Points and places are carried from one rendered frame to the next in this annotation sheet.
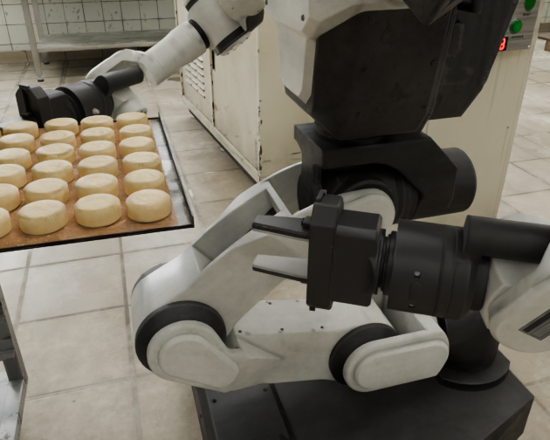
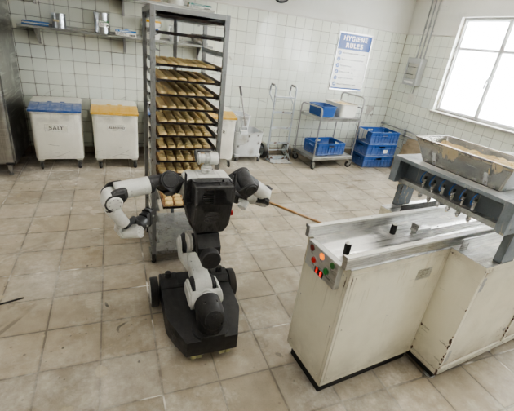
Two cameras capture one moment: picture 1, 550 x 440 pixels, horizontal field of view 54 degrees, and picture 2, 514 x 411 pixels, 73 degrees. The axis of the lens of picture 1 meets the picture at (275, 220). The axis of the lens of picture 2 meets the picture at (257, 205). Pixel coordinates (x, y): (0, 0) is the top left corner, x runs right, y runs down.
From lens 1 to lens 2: 2.22 m
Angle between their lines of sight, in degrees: 72
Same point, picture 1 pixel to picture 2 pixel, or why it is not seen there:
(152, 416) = not seen: hidden behind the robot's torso
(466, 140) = (312, 310)
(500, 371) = (197, 333)
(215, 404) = not seen: hidden behind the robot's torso
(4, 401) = not seen: hidden behind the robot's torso
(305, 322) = (195, 267)
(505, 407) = (183, 333)
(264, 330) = (190, 258)
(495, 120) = (324, 315)
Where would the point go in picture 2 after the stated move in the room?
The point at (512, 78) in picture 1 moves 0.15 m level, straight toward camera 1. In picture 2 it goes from (333, 301) to (303, 291)
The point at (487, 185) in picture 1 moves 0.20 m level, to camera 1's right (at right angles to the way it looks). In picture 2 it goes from (319, 347) to (329, 382)
